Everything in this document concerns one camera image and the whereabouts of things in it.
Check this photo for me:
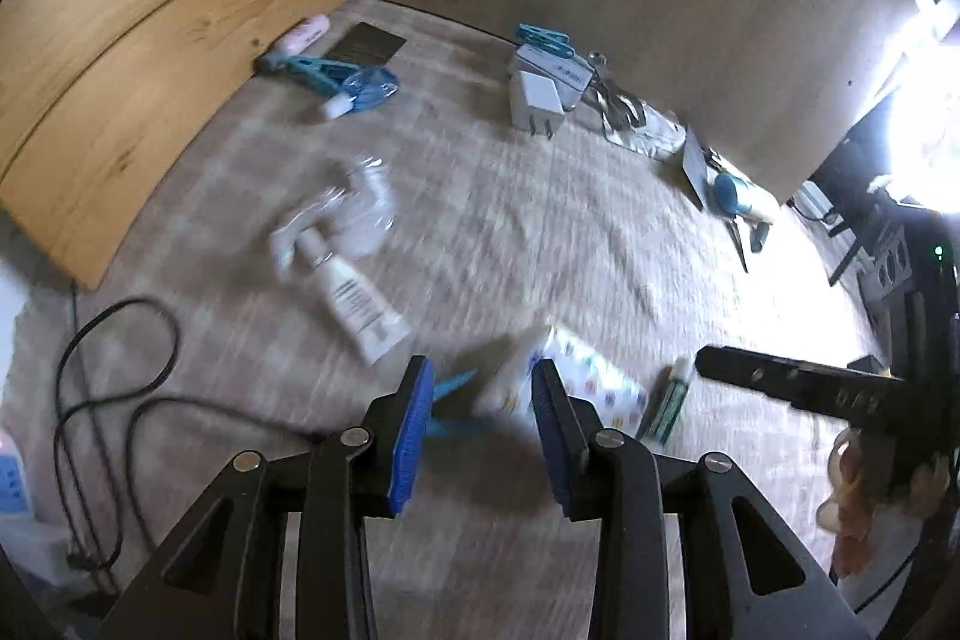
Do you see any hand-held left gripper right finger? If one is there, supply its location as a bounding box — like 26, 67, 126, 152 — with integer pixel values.
531, 359, 871, 640

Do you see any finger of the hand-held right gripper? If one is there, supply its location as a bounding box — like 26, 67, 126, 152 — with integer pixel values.
694, 344, 905, 420

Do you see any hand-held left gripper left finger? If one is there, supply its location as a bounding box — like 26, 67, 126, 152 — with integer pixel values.
94, 355, 436, 640

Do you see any blue clothespin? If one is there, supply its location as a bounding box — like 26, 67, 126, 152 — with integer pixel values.
516, 23, 572, 49
427, 368, 481, 438
259, 53, 353, 97

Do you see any patterned tissue pack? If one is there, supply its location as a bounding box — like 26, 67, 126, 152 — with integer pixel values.
480, 325, 650, 435

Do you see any person's right hand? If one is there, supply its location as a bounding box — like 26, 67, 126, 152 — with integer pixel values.
817, 426, 957, 577

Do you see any green and white tube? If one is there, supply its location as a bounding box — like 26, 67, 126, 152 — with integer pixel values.
637, 359, 695, 446

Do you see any black light stand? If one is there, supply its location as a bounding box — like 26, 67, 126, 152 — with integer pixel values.
829, 227, 863, 285

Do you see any white squeeze tube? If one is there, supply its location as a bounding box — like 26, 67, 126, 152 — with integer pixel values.
296, 231, 415, 365

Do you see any nail clipper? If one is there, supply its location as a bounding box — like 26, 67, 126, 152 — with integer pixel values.
724, 216, 751, 274

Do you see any white tube with blue cap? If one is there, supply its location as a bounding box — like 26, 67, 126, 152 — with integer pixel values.
712, 171, 781, 221

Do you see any clear plastic bag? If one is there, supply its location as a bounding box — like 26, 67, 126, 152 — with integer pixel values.
270, 156, 398, 281

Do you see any grey textured card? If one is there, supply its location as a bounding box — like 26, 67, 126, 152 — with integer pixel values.
681, 126, 725, 210

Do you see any silver printed packet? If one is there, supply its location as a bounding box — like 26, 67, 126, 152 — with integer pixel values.
600, 92, 687, 161

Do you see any white charger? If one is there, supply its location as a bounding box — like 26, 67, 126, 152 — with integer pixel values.
508, 70, 567, 140

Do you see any blue item in clear wrap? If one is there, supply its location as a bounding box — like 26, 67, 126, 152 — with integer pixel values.
322, 68, 400, 120

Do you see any white box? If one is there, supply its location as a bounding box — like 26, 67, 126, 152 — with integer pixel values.
514, 44, 593, 112

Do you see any large beige cardboard box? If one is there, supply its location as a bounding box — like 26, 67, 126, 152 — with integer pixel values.
375, 0, 938, 206

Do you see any black textured card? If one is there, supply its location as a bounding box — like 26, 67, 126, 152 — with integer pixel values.
326, 21, 410, 67

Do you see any pink lip balm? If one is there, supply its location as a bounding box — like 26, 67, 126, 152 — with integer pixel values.
274, 14, 331, 52

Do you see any wooden plank cabinet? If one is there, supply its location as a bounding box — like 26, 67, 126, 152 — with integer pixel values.
0, 0, 376, 290

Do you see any black cable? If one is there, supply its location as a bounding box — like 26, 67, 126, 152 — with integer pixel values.
56, 299, 323, 573

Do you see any ring light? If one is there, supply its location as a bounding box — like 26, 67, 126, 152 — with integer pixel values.
877, 0, 960, 191

